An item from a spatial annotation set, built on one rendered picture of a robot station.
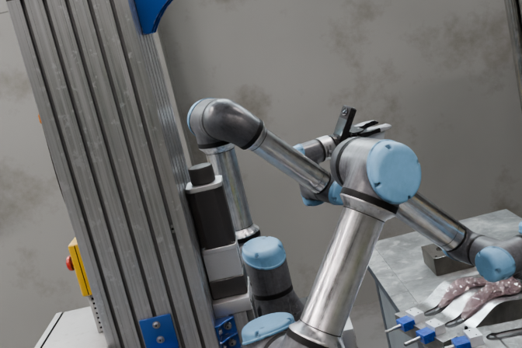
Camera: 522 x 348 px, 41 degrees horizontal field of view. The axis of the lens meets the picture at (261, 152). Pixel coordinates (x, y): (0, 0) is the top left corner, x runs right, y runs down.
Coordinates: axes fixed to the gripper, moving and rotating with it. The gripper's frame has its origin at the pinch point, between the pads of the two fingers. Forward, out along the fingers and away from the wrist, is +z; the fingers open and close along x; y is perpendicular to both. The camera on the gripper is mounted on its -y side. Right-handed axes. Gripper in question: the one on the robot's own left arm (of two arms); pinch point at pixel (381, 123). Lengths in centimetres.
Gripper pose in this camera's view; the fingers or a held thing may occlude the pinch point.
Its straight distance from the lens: 227.8
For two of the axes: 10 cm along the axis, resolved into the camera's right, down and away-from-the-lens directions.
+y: 1.6, 9.4, 3.1
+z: 8.7, -2.8, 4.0
